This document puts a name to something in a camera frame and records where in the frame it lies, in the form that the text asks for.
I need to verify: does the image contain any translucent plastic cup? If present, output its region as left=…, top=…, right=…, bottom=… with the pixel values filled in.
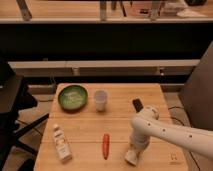
left=94, top=90, right=108, bottom=112

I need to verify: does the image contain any green ceramic bowl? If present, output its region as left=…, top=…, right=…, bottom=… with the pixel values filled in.
left=58, top=85, right=88, bottom=111

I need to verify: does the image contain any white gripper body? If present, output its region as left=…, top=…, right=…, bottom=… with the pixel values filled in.
left=130, top=133, right=150, bottom=154

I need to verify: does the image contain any grey panel at right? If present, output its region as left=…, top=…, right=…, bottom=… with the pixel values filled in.
left=179, top=41, right=213, bottom=131

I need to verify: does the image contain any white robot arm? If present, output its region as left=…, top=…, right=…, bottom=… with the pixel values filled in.
left=130, top=106, right=213, bottom=159

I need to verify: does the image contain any white sponge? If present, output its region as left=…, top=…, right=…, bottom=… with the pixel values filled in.
left=125, top=150, right=139, bottom=166

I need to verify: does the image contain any white lotion bottle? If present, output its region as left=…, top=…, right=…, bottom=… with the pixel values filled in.
left=53, top=124, right=72, bottom=163

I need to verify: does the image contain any red orange carrot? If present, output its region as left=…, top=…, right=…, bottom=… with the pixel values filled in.
left=102, top=134, right=110, bottom=160

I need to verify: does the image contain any black cable on floor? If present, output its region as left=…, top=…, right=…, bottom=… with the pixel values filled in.
left=167, top=105, right=186, bottom=128

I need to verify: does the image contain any black office chair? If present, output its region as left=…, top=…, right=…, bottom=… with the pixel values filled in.
left=0, top=57, right=49, bottom=171

